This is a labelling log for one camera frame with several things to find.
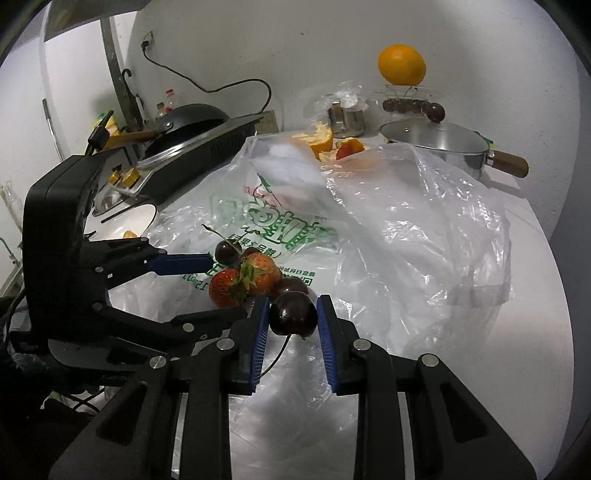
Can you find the half-peeled orange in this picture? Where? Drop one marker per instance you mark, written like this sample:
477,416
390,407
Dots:
318,141

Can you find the whole orange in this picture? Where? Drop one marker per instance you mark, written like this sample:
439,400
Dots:
401,64

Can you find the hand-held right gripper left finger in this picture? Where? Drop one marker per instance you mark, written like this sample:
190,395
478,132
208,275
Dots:
258,346

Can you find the white refrigerator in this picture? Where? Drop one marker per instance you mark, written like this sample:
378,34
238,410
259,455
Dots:
568,184

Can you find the red-labelled plastic bottle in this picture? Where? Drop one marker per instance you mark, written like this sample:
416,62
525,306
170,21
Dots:
173,101

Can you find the steel induction cooker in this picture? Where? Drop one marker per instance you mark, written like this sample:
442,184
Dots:
217,143

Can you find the orange peel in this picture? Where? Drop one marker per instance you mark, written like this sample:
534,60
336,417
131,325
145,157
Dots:
356,145

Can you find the cut red strawberry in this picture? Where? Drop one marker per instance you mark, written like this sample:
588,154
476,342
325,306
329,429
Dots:
344,151

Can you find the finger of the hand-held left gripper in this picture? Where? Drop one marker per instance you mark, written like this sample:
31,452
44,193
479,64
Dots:
184,264
207,321

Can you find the steel pot lid brown knob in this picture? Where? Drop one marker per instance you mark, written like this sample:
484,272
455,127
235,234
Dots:
434,136

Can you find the white plate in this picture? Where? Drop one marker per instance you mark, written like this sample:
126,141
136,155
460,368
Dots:
134,214

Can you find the grey vertical pipe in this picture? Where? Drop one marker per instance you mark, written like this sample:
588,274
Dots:
111,69

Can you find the oil bottle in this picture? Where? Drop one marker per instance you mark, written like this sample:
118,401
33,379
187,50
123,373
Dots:
160,111

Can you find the black umbrella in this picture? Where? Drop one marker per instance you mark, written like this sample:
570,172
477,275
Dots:
137,106

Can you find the tangerine segment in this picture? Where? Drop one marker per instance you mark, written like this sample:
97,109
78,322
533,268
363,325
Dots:
130,234

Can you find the wall socket with plug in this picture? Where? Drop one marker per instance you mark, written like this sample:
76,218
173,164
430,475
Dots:
147,40

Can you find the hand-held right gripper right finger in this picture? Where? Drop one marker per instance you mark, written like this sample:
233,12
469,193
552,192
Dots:
328,346

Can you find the glass jar with plastic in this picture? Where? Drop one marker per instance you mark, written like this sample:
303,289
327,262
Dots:
346,122

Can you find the clear printed plastic bag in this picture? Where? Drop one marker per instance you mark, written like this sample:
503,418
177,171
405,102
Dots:
392,230

